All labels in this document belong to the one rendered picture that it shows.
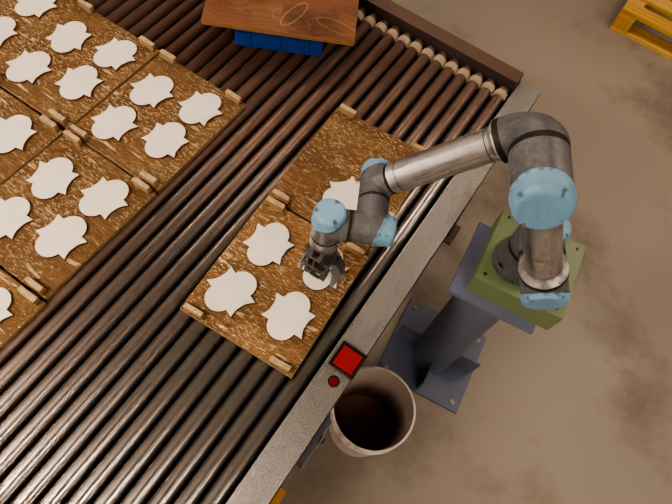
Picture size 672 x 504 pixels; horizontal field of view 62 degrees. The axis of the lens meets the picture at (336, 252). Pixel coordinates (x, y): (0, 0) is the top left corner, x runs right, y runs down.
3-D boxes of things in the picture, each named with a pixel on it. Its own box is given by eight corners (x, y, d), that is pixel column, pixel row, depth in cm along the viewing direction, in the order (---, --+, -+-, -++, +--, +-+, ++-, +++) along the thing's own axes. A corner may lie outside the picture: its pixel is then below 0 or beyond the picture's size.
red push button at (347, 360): (362, 358, 149) (363, 357, 148) (350, 376, 146) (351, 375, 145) (344, 345, 150) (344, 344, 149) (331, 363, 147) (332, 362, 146)
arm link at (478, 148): (554, 78, 108) (350, 157, 136) (558, 121, 102) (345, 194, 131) (574, 114, 115) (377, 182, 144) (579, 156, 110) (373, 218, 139)
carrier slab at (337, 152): (430, 159, 180) (432, 156, 178) (369, 255, 162) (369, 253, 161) (337, 109, 185) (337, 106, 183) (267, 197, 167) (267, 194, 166)
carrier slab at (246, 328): (367, 258, 162) (368, 256, 160) (291, 379, 144) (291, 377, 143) (265, 200, 167) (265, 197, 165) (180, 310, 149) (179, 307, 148)
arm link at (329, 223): (348, 229, 122) (309, 223, 122) (343, 250, 132) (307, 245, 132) (352, 198, 125) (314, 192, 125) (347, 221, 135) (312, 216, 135)
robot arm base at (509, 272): (547, 250, 164) (562, 233, 156) (537, 293, 157) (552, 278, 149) (498, 231, 166) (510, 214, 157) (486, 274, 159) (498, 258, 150)
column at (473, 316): (486, 338, 253) (580, 254, 176) (455, 414, 237) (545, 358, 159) (410, 299, 258) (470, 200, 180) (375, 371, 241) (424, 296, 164)
